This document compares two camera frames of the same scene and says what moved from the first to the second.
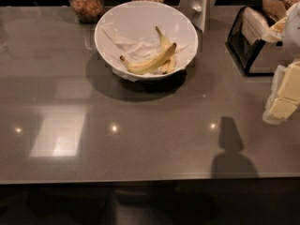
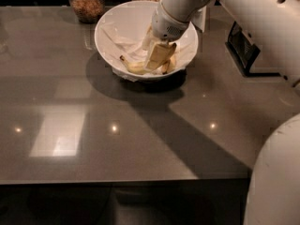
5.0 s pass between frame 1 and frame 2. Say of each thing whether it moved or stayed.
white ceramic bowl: stayed
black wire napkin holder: stayed
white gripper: moved
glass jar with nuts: stayed
